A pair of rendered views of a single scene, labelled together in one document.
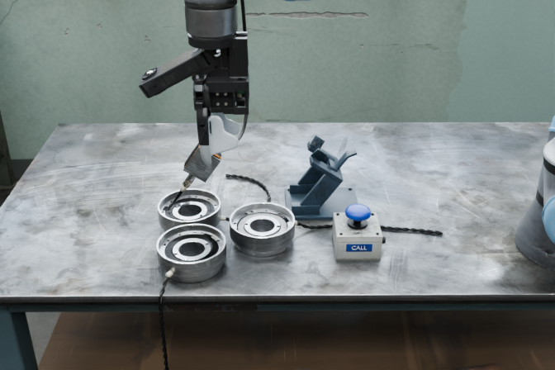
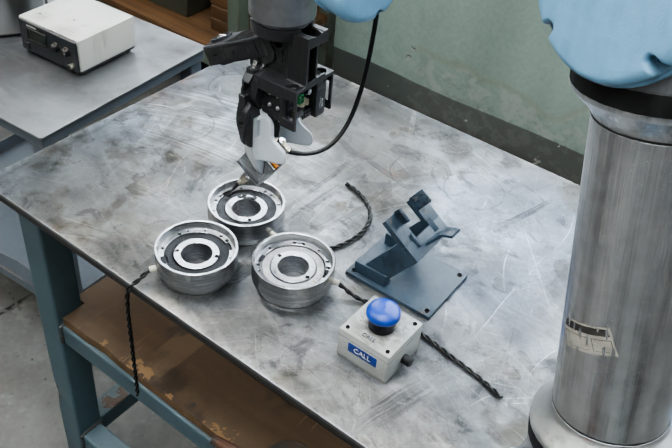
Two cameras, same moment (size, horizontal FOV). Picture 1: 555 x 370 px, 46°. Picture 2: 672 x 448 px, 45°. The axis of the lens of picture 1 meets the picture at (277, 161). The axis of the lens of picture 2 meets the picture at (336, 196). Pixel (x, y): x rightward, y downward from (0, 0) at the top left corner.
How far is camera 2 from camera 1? 54 cm
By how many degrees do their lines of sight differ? 31
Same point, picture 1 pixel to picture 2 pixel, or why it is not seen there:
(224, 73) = (283, 71)
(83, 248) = (129, 195)
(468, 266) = not seen: outside the picture
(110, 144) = not seen: hidden behind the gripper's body
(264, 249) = (268, 294)
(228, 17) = (285, 6)
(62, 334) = not seen: hidden behind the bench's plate
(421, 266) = (422, 421)
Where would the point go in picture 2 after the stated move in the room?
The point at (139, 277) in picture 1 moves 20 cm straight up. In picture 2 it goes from (138, 255) to (125, 128)
